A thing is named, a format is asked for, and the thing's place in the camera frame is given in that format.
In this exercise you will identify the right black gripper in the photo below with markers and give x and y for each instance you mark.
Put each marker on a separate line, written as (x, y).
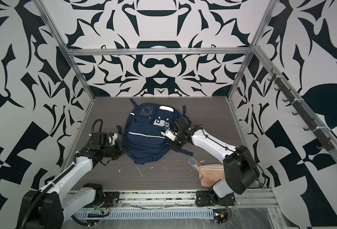
(176, 148)

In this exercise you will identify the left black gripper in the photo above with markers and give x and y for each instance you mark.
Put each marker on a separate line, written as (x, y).
(119, 150)

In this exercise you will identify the navy blue student backpack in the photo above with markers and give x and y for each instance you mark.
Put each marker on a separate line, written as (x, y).
(143, 135)

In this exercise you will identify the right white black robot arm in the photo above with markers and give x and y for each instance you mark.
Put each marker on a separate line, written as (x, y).
(240, 169)

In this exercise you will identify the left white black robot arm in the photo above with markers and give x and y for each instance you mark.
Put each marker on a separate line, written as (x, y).
(51, 206)

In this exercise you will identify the clear plastic eraser case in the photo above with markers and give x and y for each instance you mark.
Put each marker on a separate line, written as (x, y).
(194, 163)

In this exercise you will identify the pink fabric pencil pouch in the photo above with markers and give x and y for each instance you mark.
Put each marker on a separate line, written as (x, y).
(210, 174)

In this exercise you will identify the green circuit board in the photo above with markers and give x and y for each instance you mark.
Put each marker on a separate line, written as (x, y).
(222, 215)

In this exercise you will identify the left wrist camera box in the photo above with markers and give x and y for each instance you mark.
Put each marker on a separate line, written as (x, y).
(111, 138)

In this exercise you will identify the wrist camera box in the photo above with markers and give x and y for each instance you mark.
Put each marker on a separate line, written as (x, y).
(168, 133)
(111, 138)

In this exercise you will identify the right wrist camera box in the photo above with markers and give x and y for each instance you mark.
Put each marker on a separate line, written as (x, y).
(168, 133)

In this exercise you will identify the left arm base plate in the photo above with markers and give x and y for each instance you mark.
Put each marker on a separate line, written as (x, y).
(109, 200)

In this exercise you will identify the aluminium front rail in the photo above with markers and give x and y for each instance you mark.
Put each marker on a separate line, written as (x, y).
(170, 199)

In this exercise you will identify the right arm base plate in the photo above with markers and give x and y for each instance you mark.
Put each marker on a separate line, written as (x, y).
(208, 198)

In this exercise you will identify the white slotted cable duct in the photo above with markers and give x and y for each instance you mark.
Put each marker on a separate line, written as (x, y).
(146, 214)

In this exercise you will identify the wall hook rack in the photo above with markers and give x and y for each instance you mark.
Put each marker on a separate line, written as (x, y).
(303, 110)

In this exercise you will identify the aluminium cage frame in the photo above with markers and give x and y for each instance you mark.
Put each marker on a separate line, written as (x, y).
(252, 50)

